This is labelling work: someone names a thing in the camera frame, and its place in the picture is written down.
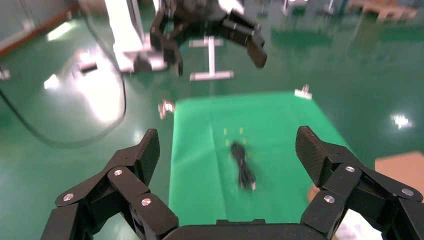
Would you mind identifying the black floor cable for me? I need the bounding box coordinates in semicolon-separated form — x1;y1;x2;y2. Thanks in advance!
0;13;128;149

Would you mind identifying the green table cloth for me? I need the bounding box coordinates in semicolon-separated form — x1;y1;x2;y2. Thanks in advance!
168;92;352;227

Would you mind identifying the brown cardboard box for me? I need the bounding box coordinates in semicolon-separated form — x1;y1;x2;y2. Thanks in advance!
306;150;424;213

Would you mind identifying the wooden pallet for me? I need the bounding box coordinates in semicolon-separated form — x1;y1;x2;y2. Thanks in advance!
347;0;418;23

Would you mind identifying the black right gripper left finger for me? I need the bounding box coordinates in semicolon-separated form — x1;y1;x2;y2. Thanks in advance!
40;128;180;240

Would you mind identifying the white post stand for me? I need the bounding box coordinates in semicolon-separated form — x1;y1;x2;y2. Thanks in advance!
104;0;168;74

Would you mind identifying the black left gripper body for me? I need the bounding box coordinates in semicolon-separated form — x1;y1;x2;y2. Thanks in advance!
161;0;233;24

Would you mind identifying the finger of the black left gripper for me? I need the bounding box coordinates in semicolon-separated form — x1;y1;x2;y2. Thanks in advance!
149;9;184;77
221;10;268;70

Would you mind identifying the black data cable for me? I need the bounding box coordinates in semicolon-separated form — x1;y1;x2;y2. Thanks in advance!
230;140;257;192

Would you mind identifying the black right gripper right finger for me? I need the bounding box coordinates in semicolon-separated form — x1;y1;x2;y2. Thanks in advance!
294;125;424;240

